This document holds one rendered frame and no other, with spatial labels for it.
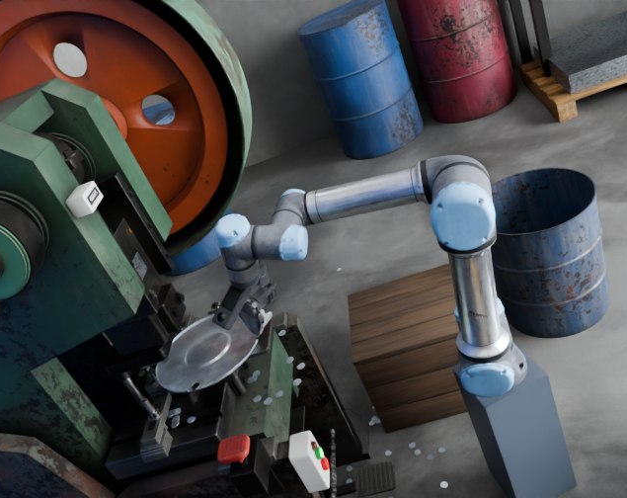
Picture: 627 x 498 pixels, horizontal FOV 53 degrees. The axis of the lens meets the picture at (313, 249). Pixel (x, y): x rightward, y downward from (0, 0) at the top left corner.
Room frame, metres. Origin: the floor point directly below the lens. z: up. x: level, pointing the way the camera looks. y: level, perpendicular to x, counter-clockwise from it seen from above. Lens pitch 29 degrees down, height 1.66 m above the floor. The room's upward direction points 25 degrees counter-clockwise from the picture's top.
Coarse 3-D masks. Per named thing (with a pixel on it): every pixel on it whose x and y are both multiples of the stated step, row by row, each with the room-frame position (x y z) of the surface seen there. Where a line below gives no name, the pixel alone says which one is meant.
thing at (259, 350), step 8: (272, 320) 1.37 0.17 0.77; (264, 328) 1.34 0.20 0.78; (272, 328) 1.34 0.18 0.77; (264, 336) 1.31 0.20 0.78; (264, 344) 1.28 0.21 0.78; (256, 352) 1.26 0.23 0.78; (264, 352) 1.25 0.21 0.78; (240, 368) 1.34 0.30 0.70; (248, 368) 1.39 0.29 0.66; (232, 376) 1.30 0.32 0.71; (240, 376) 1.32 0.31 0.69; (232, 384) 1.30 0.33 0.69; (240, 384) 1.30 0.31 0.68; (240, 392) 1.30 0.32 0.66
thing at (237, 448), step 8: (224, 440) 1.04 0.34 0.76; (232, 440) 1.03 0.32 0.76; (240, 440) 1.02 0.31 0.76; (248, 440) 1.01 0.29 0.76; (224, 448) 1.02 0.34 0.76; (232, 448) 1.01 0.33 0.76; (240, 448) 1.00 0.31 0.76; (248, 448) 1.00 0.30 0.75; (224, 456) 0.99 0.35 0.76; (232, 456) 0.98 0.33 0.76; (240, 456) 0.98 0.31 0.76
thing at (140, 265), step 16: (112, 224) 1.42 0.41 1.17; (128, 240) 1.40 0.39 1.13; (128, 256) 1.36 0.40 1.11; (144, 256) 1.42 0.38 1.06; (144, 272) 1.38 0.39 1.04; (160, 288) 1.40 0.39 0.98; (160, 304) 1.32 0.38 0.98; (176, 304) 1.37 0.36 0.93; (144, 320) 1.30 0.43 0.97; (160, 320) 1.32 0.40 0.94; (176, 320) 1.32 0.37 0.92; (112, 336) 1.32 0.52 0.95; (128, 336) 1.31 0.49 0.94; (144, 336) 1.30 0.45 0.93; (160, 336) 1.30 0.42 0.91; (128, 352) 1.32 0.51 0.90
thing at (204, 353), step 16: (208, 320) 1.49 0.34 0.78; (240, 320) 1.42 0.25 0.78; (176, 336) 1.47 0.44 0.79; (192, 336) 1.45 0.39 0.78; (208, 336) 1.40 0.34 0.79; (224, 336) 1.37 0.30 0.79; (240, 336) 1.35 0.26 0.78; (256, 336) 1.32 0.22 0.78; (176, 352) 1.41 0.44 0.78; (192, 352) 1.37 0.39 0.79; (208, 352) 1.33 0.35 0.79; (224, 352) 1.31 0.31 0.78; (240, 352) 1.28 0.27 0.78; (160, 368) 1.37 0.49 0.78; (176, 368) 1.34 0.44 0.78; (192, 368) 1.31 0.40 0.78; (208, 368) 1.28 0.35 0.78; (224, 368) 1.25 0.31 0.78; (160, 384) 1.29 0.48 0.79; (176, 384) 1.27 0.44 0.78; (192, 384) 1.24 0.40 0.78; (208, 384) 1.21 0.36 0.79
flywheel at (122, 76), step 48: (0, 0) 1.74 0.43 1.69; (48, 0) 1.69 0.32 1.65; (96, 0) 1.67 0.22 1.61; (144, 0) 1.69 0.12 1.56; (0, 48) 1.76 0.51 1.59; (48, 48) 1.74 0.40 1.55; (96, 48) 1.72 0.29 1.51; (144, 48) 1.69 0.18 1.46; (192, 48) 1.63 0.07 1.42; (0, 96) 1.78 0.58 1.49; (144, 96) 1.70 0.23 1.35; (192, 96) 1.68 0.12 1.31; (144, 144) 1.72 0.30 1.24; (192, 144) 1.69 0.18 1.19; (192, 192) 1.67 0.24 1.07
